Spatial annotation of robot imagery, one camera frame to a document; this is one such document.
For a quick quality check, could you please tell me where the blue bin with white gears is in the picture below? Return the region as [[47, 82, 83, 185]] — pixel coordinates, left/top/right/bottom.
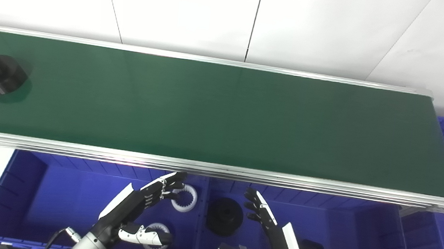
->
[[0, 148, 210, 249]]

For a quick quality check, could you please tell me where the blue bin with black parts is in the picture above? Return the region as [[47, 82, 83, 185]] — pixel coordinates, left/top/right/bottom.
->
[[197, 177, 423, 249]]

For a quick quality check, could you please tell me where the white plastic gear ring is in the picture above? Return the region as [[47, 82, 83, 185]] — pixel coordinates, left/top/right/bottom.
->
[[142, 221, 173, 249], [169, 183, 199, 215]]

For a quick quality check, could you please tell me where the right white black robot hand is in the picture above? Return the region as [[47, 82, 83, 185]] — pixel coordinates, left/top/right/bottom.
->
[[217, 185, 314, 249]]

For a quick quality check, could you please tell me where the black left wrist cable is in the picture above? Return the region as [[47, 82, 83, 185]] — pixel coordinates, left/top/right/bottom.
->
[[42, 224, 83, 249]]

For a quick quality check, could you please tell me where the green conveyor belt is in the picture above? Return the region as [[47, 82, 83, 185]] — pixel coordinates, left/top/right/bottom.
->
[[0, 25, 444, 214]]

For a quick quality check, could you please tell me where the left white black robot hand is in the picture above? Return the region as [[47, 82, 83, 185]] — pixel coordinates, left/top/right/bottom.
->
[[89, 163, 188, 249]]

